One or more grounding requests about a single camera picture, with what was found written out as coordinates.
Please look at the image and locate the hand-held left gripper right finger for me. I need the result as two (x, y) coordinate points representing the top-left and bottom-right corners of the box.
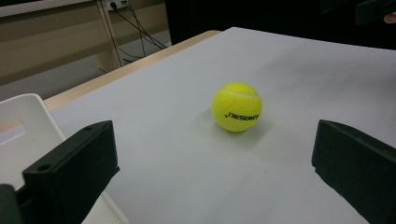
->
(311, 119), (396, 224)

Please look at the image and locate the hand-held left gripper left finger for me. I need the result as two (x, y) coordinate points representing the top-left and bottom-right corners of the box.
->
(15, 120), (120, 224)

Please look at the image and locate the white plastic box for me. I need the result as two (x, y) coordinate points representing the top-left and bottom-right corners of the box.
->
(0, 92), (132, 224)

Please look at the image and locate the yellow tennis ball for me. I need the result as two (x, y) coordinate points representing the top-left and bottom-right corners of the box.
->
(211, 81), (263, 133)

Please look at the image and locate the white board sheet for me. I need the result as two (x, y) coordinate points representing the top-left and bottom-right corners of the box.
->
(50, 26), (396, 224)

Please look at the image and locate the white wall socket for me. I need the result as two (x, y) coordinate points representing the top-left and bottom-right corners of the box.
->
(106, 0), (129, 10)

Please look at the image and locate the black cable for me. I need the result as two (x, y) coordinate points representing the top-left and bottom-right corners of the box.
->
(98, 0), (148, 74)
(109, 1), (167, 50)

